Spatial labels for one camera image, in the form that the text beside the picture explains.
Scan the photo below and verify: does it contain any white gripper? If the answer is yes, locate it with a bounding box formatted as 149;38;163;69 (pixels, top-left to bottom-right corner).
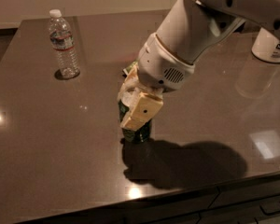
117;33;195;131

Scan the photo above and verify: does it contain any green soda can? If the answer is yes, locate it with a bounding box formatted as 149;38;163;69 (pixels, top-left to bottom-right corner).
119;101;151;144

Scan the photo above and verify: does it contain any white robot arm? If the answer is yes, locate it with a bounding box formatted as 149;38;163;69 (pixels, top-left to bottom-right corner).
118;0;280;131

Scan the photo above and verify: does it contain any clear plastic water bottle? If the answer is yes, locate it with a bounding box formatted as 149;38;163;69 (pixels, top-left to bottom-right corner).
48;9;80;79

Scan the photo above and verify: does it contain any green chip bag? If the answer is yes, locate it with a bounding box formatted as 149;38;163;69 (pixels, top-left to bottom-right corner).
122;60;137;76

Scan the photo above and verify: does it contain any black drawer handle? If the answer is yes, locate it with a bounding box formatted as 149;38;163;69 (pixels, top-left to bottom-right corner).
259;202;280;217

